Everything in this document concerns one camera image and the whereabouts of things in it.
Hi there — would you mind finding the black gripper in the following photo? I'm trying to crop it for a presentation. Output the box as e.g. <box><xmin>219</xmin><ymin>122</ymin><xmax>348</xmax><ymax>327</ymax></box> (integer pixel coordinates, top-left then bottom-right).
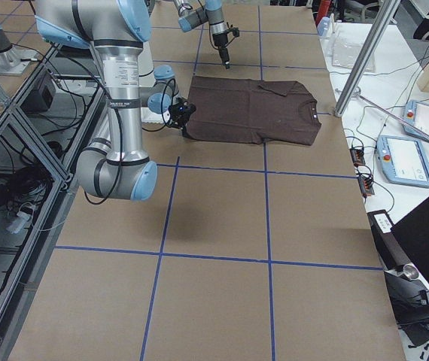
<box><xmin>214</xmin><ymin>33</ymin><xmax>231</xmax><ymax>69</ymax></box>
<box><xmin>175</xmin><ymin>108</ymin><xmax>194</xmax><ymax>138</ymax></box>

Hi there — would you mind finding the dark brown t-shirt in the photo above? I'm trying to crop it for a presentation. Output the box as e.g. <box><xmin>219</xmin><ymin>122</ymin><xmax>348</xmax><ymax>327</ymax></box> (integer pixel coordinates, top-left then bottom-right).
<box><xmin>185</xmin><ymin>76</ymin><xmax>321</xmax><ymax>146</ymax></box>

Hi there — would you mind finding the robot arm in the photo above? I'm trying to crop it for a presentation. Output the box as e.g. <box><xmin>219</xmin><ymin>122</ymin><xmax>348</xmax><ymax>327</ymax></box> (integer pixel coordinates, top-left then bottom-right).
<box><xmin>35</xmin><ymin>1</ymin><xmax>196</xmax><ymax>201</ymax></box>
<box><xmin>173</xmin><ymin>1</ymin><xmax>239</xmax><ymax>69</ymax></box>

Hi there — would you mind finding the red cylinder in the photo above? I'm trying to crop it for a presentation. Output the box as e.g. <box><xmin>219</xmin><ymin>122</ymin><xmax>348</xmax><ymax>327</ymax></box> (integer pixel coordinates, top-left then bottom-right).
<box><xmin>315</xmin><ymin>0</ymin><xmax>331</xmax><ymax>25</ymax></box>

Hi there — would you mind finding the clear plastic bag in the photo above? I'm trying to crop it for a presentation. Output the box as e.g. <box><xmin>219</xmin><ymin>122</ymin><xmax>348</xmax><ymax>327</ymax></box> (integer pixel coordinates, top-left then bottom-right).
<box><xmin>330</xmin><ymin>38</ymin><xmax>364</xmax><ymax>69</ymax></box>

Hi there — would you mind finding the reacher grabber tool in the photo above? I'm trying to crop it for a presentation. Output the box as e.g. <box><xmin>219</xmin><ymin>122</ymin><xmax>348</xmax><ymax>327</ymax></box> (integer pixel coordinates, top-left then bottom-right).
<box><xmin>349</xmin><ymin>86</ymin><xmax>429</xmax><ymax>142</ymax></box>

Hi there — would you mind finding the black electronics box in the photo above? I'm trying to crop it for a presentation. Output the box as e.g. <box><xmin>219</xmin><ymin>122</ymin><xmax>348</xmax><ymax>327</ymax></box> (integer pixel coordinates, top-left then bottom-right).
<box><xmin>21</xmin><ymin>75</ymin><xmax>56</xmax><ymax>112</ymax></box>

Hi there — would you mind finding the orange terminal board far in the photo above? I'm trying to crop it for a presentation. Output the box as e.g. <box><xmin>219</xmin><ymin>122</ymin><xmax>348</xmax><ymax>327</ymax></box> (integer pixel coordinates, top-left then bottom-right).
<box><xmin>349</xmin><ymin>147</ymin><xmax>366</xmax><ymax>167</ymax></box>

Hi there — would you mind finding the orange terminal board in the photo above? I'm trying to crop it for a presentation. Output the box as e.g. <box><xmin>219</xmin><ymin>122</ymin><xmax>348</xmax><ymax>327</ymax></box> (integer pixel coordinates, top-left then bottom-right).
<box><xmin>357</xmin><ymin>174</ymin><xmax>375</xmax><ymax>199</ymax></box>
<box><xmin>349</xmin><ymin>147</ymin><xmax>366</xmax><ymax>167</ymax></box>

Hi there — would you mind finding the orange terminal board near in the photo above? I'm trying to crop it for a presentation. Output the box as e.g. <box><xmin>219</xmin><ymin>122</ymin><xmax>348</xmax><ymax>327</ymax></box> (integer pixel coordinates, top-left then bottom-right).
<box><xmin>357</xmin><ymin>174</ymin><xmax>375</xmax><ymax>199</ymax></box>

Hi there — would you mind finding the near teach pendant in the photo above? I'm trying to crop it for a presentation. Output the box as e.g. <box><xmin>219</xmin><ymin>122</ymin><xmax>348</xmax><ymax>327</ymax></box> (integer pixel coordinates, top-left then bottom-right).
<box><xmin>376</xmin><ymin>135</ymin><xmax>429</xmax><ymax>188</ymax></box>

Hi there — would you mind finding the teach pendant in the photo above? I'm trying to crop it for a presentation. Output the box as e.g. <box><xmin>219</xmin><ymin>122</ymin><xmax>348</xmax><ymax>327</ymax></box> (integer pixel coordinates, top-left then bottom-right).
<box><xmin>403</xmin><ymin>100</ymin><xmax>429</xmax><ymax>139</ymax></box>
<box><xmin>376</xmin><ymin>135</ymin><xmax>429</xmax><ymax>188</ymax></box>

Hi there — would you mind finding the far teach pendant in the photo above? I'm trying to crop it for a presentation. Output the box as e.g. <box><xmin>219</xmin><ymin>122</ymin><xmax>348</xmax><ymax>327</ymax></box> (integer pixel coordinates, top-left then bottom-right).
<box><xmin>403</xmin><ymin>100</ymin><xmax>429</xmax><ymax>139</ymax></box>

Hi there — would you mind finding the black box with label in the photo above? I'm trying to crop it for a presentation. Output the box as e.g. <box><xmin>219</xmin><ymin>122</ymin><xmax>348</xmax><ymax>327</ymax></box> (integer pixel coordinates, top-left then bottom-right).
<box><xmin>367</xmin><ymin>210</ymin><xmax>411</xmax><ymax>272</ymax></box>

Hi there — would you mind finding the metal cup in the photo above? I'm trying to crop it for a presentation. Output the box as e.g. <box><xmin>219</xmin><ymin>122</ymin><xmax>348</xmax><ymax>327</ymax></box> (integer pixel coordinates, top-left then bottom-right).
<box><xmin>401</xmin><ymin>264</ymin><xmax>420</xmax><ymax>281</ymax></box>

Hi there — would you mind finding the aluminium frame post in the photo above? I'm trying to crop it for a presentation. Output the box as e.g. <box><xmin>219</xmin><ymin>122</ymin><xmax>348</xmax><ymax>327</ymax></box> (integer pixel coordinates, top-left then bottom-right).
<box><xmin>333</xmin><ymin>0</ymin><xmax>400</xmax><ymax>117</ymax></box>

